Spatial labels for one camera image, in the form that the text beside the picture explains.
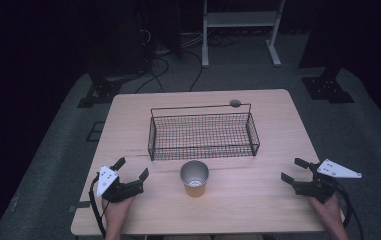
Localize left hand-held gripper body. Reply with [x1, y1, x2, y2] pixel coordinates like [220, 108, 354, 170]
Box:
[96, 165, 145, 204]

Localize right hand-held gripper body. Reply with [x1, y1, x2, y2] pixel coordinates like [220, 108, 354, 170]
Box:
[292, 158, 363, 204]

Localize metal cup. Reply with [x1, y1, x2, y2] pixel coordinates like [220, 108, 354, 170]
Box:
[179, 160, 210, 199]

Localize black wire basket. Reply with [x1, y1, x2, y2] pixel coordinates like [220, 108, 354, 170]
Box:
[147, 103, 261, 162]

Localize person's left hand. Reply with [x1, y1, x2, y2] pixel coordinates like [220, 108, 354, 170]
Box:
[101, 195, 136, 234]

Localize person's right hand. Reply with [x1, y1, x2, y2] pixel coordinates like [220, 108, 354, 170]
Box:
[307, 192, 346, 234]

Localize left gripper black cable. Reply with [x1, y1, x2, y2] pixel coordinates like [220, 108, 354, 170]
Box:
[88, 171, 110, 239]

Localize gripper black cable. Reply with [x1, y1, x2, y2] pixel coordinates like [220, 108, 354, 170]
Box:
[88, 171, 110, 239]
[334, 183, 366, 240]

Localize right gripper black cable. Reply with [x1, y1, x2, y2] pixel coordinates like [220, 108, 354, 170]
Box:
[334, 183, 366, 240]

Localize black stand base plate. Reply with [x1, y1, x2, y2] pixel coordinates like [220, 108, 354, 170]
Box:
[301, 75, 356, 105]
[76, 79, 123, 109]

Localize black floor cables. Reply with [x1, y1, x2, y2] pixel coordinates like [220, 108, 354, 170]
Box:
[133, 28, 242, 95]

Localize white metal stand frame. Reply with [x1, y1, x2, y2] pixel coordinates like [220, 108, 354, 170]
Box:
[201, 0, 286, 69]

